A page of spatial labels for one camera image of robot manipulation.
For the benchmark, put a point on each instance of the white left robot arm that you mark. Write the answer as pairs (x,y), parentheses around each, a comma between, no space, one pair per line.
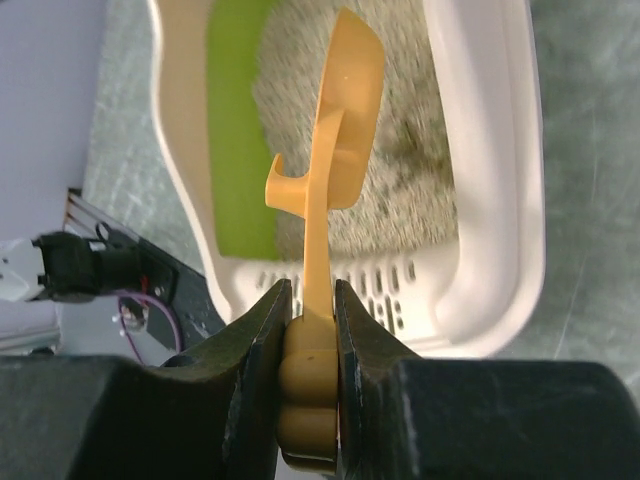
(64,267)

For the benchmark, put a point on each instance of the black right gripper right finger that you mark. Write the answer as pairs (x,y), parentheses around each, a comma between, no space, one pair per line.
(406,417)

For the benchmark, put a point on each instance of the beige litter box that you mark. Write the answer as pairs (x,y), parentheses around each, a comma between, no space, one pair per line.
(464,299)

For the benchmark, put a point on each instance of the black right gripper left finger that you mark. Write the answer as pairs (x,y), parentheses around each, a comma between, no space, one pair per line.
(207,413)

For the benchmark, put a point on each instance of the yellow litter scoop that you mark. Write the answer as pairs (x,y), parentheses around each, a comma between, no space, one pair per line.
(346,116)

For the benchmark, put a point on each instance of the beige cat litter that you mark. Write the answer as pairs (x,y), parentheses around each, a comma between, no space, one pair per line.
(408,197)

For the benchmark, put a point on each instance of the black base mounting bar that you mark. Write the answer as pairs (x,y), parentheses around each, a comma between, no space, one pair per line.
(178,286)

